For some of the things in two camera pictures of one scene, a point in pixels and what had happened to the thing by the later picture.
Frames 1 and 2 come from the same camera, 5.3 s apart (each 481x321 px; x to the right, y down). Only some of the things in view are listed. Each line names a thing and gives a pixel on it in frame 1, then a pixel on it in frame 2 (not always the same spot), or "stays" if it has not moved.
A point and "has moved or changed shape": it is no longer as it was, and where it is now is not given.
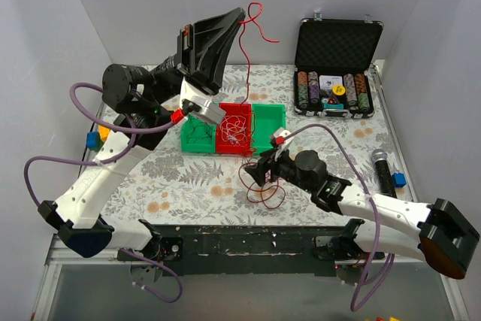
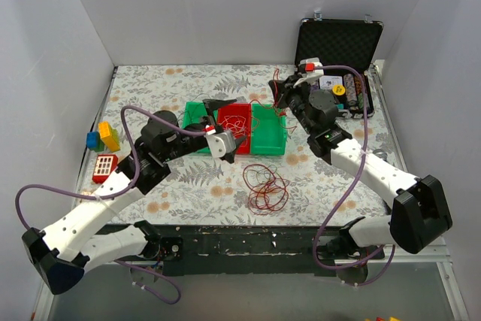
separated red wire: x=254 y=22 → x=276 y=105
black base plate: x=251 y=250 stays
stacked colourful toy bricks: x=95 y=139 stays
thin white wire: x=233 y=129 stays
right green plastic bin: x=266 y=119 stays
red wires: x=272 y=196 has moved or changed shape
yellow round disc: x=338 y=89 stays
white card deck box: x=328 y=82 stays
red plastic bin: x=234 y=132 stays
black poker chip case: x=334 y=60 stays
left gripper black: x=186 y=55 → x=213 y=122
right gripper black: x=269 y=165 → x=284 y=90
